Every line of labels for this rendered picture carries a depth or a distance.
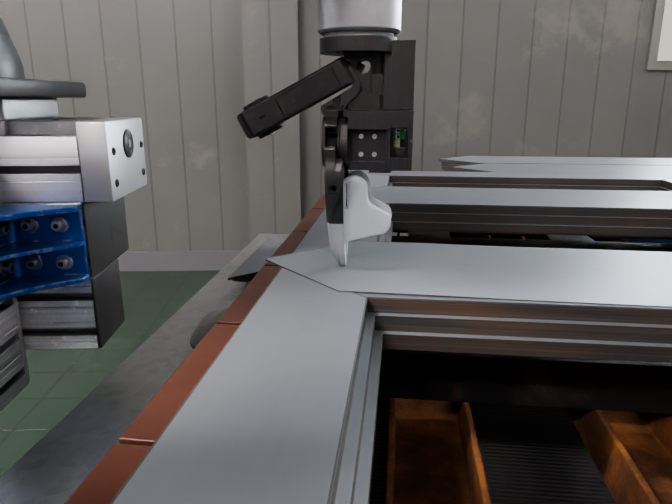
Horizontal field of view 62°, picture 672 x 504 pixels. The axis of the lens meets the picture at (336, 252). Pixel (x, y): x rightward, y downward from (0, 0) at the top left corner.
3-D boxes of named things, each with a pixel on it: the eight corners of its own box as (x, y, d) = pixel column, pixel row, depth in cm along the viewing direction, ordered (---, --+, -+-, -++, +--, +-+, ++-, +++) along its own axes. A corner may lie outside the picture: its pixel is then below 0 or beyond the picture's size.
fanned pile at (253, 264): (328, 245, 134) (328, 229, 133) (298, 302, 97) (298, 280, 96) (277, 244, 136) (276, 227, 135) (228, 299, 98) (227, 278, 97)
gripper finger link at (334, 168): (341, 227, 51) (341, 127, 49) (324, 226, 51) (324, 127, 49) (346, 216, 56) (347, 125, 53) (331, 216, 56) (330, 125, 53)
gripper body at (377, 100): (411, 179, 50) (416, 33, 47) (315, 177, 51) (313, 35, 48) (410, 168, 57) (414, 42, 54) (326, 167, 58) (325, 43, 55)
